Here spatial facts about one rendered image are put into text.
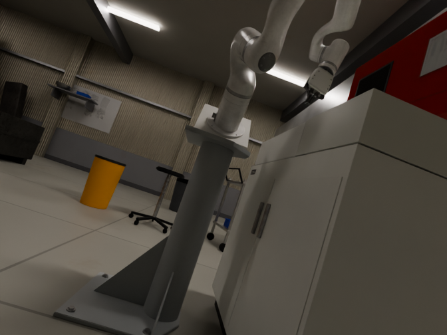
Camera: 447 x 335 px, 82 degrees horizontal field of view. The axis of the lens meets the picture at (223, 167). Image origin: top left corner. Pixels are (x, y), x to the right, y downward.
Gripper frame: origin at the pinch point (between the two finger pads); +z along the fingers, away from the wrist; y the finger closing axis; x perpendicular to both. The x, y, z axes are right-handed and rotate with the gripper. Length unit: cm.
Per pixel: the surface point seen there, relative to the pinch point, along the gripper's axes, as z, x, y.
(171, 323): 113, -8, 1
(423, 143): 20, 50, -18
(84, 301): 120, -7, 37
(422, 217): 37, 50, -26
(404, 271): 51, 50, -28
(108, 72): -98, -663, 369
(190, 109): -133, -648, 118
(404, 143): 23, 50, -13
